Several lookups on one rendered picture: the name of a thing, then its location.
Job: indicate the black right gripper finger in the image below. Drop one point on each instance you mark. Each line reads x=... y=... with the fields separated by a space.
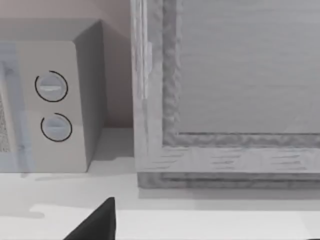
x=101 y=222

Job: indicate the pale round microwave knob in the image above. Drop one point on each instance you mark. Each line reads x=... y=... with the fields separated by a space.
x=56 y=126
x=51 y=85

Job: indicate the pale microwave oven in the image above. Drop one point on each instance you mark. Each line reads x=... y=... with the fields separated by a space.
x=50 y=100

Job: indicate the grey cabinet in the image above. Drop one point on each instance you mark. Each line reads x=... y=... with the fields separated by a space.
x=225 y=100

